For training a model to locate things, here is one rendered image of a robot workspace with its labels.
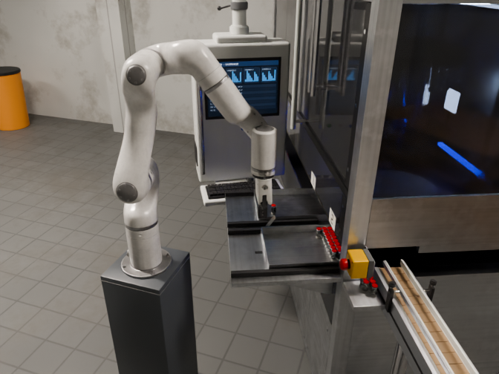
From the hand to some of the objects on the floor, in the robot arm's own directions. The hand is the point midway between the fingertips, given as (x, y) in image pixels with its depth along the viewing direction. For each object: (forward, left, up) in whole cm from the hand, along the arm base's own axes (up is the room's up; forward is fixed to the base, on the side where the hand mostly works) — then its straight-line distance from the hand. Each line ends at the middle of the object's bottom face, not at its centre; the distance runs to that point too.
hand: (262, 212), depth 153 cm
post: (+32, +4, -110) cm, 115 cm away
